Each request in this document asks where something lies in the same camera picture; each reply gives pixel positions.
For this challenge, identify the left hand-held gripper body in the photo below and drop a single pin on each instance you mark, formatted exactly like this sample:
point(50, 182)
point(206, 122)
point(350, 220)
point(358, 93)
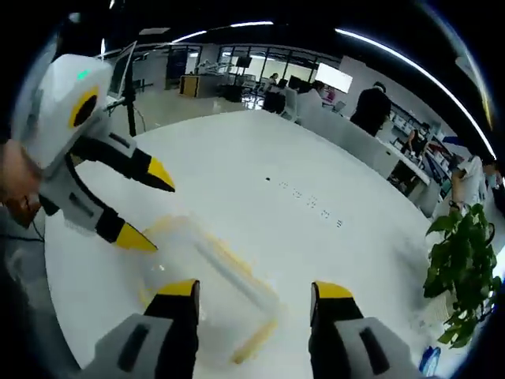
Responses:
point(59, 102)

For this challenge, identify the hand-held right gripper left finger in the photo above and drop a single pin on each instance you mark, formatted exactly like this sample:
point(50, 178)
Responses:
point(169, 335)

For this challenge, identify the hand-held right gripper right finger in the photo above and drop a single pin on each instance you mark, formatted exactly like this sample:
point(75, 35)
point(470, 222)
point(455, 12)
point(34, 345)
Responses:
point(343, 339)

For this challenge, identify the clear plastic box yellow buckle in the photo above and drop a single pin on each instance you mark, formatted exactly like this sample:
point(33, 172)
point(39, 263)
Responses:
point(221, 272)

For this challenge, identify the person's left hand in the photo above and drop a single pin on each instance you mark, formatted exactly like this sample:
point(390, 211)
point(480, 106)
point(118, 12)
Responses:
point(17, 177)

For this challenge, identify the black laptop stand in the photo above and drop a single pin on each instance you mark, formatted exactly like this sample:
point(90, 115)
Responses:
point(129, 110)

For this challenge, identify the open laptop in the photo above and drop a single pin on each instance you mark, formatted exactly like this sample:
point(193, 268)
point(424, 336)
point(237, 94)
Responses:
point(120, 71)

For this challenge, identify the small blue object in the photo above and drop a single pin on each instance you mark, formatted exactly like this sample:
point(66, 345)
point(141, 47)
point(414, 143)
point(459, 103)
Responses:
point(431, 361)

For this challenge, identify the wooden cabinet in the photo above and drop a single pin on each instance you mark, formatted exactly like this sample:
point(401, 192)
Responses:
point(188, 85)

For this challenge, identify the green potted plant white pot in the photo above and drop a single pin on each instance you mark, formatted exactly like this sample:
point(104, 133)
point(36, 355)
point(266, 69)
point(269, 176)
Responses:
point(461, 256)

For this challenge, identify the white office counter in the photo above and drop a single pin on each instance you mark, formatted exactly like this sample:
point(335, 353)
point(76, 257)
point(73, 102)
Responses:
point(378, 150)

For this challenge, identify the long ceiling light strip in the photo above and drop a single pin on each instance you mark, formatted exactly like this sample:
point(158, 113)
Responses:
point(426, 75)

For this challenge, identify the white wall screen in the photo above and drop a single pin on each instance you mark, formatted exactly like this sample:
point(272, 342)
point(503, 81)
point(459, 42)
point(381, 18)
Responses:
point(334, 77)

